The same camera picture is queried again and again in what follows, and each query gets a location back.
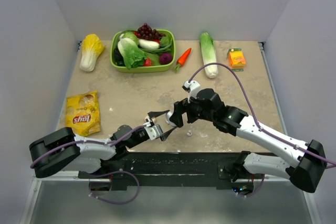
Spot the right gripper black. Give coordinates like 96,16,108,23
170,95,215,127

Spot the white earbud charging case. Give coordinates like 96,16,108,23
165,111,176,127

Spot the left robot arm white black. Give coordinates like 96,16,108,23
29,110,176,178

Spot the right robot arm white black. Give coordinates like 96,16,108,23
167,88,327,193

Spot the orange toy carrot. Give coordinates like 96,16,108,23
173,48,192,73

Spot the green white napa cabbage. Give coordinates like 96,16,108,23
199,33,218,79

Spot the purple onion in basket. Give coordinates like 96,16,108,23
159,52,173,65

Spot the orange juice carton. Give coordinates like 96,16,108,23
227,48,246,71

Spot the red strawberry in basket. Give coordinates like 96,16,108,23
143,58,153,67

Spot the green lettuce in basket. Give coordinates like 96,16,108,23
117,38,147,69

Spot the yellow lays chips bag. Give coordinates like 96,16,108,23
65,90,101,136

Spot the green plastic basket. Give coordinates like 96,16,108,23
110,28,176,73

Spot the white radish in basket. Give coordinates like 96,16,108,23
139,39,160,50

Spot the red grape bunch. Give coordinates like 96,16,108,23
133,23,166,40

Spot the yellow napa cabbage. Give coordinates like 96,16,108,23
79,34,105,72

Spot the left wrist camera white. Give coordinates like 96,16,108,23
143,115,156,129

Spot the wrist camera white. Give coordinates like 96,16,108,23
143,115,156,129
182,80,201,103

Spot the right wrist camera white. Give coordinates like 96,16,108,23
182,80,201,103

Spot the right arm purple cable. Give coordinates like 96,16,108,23
188,62,336,169

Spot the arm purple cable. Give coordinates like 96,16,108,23
29,125,144,169
188,62,336,169

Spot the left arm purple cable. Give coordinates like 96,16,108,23
29,125,144,169

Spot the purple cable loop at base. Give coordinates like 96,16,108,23
88,170,140,205

